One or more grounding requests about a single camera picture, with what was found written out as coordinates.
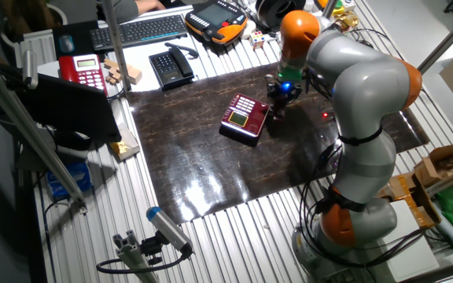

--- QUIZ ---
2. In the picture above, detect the white Rubik's cube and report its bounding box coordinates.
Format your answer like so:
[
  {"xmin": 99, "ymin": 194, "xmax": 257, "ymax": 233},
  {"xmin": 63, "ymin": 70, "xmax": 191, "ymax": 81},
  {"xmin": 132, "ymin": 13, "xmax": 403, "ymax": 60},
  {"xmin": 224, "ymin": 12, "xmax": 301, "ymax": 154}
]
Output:
[{"xmin": 249, "ymin": 30, "xmax": 266, "ymax": 50}]

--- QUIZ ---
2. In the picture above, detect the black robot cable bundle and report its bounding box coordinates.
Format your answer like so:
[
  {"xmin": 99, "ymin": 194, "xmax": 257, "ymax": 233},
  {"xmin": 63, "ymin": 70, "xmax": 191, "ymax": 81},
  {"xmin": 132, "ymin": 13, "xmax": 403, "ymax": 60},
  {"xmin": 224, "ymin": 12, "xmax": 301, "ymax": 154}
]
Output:
[{"xmin": 297, "ymin": 145, "xmax": 428, "ymax": 269}]

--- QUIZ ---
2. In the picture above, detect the black filament spool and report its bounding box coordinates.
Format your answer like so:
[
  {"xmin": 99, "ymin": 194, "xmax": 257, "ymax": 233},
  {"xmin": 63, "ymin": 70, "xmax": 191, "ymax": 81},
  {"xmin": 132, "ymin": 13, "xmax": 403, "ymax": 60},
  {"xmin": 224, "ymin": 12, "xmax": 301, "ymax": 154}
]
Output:
[{"xmin": 255, "ymin": 0, "xmax": 307, "ymax": 30}]

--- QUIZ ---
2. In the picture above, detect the black camera cable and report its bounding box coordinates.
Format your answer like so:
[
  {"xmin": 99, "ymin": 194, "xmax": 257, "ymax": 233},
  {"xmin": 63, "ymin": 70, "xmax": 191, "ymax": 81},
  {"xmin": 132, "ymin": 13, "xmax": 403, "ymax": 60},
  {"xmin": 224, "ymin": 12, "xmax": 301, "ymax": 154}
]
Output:
[{"xmin": 95, "ymin": 251, "xmax": 193, "ymax": 275}]

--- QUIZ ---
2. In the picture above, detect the black flat panel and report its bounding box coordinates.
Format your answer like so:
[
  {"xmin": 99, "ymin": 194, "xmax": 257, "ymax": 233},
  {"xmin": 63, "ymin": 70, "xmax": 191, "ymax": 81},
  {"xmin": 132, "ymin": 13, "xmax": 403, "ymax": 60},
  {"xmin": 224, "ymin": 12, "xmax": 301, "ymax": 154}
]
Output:
[{"xmin": 13, "ymin": 72, "xmax": 123, "ymax": 144}]

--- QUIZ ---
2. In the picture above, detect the dark marble pattern mat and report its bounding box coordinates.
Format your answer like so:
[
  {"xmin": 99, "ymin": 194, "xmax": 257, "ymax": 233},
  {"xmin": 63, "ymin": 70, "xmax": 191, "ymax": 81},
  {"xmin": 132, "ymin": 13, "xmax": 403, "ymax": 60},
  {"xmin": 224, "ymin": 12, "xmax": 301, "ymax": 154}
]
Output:
[{"xmin": 126, "ymin": 61, "xmax": 432, "ymax": 225}]

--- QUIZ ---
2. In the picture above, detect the slanted aluminium frame post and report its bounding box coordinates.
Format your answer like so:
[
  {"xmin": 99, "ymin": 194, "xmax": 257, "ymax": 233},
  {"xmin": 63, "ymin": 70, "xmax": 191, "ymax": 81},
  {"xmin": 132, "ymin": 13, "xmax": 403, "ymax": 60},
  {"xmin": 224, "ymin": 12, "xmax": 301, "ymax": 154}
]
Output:
[{"xmin": 418, "ymin": 6, "xmax": 453, "ymax": 73}]

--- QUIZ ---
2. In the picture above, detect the maroon telephone base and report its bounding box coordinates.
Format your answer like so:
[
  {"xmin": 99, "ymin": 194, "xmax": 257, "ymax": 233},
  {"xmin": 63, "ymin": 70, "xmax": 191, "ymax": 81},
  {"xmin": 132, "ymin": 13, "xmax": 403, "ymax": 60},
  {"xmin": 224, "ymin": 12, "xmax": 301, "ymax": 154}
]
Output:
[{"xmin": 219, "ymin": 92, "xmax": 271, "ymax": 139}]

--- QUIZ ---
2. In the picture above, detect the grey computer mouse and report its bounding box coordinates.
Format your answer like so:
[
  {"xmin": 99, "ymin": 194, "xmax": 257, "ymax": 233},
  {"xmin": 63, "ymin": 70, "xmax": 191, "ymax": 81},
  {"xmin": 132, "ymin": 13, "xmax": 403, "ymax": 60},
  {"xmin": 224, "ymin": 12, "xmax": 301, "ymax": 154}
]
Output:
[{"xmin": 58, "ymin": 34, "xmax": 76, "ymax": 54}]

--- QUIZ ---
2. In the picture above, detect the aluminium profile camera mount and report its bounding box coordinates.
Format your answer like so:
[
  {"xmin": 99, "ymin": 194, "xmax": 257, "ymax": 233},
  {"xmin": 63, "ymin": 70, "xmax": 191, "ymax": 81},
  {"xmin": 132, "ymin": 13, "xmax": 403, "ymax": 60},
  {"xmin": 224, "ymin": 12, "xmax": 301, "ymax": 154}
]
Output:
[{"xmin": 112, "ymin": 230, "xmax": 160, "ymax": 283}]

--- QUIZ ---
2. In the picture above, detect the bright red desk telephone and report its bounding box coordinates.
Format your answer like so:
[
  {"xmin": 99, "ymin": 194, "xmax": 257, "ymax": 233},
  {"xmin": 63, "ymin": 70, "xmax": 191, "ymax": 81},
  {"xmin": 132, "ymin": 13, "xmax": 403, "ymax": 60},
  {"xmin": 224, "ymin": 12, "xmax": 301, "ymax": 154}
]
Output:
[{"xmin": 57, "ymin": 53, "xmax": 109, "ymax": 96}]

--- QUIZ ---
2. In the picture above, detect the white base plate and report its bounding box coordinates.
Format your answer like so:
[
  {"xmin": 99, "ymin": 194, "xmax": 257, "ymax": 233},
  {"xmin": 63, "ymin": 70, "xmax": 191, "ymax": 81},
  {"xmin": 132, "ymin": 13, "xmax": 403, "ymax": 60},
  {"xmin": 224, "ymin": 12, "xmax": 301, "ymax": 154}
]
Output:
[{"xmin": 367, "ymin": 200, "xmax": 440, "ymax": 282}]

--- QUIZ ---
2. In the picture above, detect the orange cardboard box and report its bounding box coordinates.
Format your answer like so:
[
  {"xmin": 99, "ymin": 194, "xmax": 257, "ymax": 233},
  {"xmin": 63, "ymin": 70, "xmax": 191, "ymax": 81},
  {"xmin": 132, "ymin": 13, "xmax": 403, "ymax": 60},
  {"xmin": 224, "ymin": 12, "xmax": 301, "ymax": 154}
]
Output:
[{"xmin": 375, "ymin": 171, "xmax": 442, "ymax": 230}]

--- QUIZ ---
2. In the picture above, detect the silver camera with blue cap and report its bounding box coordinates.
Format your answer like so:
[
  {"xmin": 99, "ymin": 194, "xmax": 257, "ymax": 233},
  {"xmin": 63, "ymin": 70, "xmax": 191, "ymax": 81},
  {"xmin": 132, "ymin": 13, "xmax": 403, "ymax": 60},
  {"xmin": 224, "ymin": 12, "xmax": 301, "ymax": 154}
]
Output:
[{"xmin": 145, "ymin": 206, "xmax": 194, "ymax": 255}]

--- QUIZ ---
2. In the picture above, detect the black mouse pad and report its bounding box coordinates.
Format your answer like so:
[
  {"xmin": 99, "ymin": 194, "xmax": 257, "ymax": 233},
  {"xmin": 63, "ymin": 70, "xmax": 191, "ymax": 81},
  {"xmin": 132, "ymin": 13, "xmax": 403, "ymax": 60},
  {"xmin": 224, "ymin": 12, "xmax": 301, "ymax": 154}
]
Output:
[{"xmin": 51, "ymin": 20, "xmax": 105, "ymax": 61}]

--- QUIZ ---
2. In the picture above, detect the person's forearm grey sleeve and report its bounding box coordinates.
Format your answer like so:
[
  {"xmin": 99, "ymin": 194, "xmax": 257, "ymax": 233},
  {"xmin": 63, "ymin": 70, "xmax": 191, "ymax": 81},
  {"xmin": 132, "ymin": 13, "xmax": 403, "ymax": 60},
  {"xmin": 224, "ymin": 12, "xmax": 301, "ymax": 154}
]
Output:
[{"xmin": 91, "ymin": 0, "xmax": 167, "ymax": 24}]

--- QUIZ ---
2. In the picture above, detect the blue plastic packet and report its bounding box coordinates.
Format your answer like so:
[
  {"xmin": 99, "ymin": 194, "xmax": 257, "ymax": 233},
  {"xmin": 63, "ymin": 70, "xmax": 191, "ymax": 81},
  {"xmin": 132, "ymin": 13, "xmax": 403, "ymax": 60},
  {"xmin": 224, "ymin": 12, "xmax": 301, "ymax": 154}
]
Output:
[{"xmin": 46, "ymin": 161, "xmax": 93, "ymax": 200}]

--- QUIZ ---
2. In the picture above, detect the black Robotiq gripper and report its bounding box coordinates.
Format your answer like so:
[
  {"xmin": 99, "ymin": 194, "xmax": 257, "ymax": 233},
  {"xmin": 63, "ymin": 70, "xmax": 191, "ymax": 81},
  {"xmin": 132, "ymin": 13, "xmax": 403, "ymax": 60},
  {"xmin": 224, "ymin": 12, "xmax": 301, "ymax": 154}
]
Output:
[{"xmin": 265, "ymin": 73, "xmax": 304, "ymax": 116}]

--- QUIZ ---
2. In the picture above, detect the orange black teach pendant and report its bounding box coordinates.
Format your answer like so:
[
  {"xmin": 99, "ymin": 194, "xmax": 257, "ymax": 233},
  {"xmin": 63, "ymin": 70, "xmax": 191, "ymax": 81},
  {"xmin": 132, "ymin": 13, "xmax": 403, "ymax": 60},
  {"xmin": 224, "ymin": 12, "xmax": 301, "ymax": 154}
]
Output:
[{"xmin": 184, "ymin": 0, "xmax": 249, "ymax": 46}]

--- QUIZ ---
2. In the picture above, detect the large wooden block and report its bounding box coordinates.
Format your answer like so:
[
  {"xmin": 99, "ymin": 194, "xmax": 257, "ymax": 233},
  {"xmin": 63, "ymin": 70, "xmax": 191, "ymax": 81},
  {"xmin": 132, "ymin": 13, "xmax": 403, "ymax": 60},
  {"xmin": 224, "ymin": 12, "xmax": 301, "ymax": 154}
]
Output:
[{"xmin": 125, "ymin": 64, "xmax": 143, "ymax": 86}]

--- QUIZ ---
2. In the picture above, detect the black computer keyboard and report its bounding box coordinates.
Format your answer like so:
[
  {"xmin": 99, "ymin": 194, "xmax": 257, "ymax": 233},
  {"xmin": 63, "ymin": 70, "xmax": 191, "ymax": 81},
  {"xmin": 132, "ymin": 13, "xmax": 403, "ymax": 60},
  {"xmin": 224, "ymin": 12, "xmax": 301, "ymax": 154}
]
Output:
[{"xmin": 89, "ymin": 14, "xmax": 189, "ymax": 52}]

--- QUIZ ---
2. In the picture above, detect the silver camera on bar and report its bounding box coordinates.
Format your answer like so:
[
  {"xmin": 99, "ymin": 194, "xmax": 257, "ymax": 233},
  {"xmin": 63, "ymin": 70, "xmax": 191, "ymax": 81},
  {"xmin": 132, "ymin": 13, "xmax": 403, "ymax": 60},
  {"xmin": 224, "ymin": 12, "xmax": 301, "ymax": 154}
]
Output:
[{"xmin": 21, "ymin": 50, "xmax": 39, "ymax": 90}]

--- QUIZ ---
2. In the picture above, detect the brown open cardboard box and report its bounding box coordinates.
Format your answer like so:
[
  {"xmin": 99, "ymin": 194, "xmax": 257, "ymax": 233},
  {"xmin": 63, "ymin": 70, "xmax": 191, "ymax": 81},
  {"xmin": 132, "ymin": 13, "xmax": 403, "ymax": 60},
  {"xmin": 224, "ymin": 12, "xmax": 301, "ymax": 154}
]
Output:
[{"xmin": 413, "ymin": 141, "xmax": 453, "ymax": 188}]

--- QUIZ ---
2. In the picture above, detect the small wooden blocks pile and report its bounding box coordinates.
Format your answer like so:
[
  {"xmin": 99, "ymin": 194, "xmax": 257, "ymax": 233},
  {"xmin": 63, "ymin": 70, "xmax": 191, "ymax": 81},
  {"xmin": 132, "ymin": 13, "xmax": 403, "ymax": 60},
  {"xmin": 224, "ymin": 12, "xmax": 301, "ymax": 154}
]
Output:
[{"xmin": 103, "ymin": 58, "xmax": 122, "ymax": 86}]

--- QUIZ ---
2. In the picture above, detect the vertical aluminium post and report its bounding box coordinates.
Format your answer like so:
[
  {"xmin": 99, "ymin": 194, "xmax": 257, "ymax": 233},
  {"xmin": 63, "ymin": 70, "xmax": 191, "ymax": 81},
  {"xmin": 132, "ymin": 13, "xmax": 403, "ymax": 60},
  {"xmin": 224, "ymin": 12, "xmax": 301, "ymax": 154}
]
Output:
[{"xmin": 101, "ymin": 0, "xmax": 132, "ymax": 93}]

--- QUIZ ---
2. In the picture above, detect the small open cardboard box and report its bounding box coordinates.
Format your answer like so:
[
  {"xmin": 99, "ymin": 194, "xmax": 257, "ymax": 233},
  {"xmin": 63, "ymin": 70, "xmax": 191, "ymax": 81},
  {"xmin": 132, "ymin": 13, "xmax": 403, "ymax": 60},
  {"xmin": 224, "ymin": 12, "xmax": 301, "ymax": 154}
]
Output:
[{"xmin": 109, "ymin": 123, "xmax": 142, "ymax": 162}]

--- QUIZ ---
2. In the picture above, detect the black desk telephone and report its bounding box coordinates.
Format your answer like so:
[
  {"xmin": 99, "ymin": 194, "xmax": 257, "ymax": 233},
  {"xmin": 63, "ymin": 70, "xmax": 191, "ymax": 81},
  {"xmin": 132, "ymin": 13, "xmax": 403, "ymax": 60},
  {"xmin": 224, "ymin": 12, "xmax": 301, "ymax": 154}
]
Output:
[{"xmin": 148, "ymin": 42, "xmax": 200, "ymax": 92}]

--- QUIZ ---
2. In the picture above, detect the long diagonal aluminium bar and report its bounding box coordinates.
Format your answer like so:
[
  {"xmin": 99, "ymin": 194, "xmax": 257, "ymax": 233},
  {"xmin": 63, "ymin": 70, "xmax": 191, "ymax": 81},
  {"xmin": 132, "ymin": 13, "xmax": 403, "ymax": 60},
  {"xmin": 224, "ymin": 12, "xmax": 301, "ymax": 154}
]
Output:
[{"xmin": 0, "ymin": 54, "xmax": 89, "ymax": 214}]

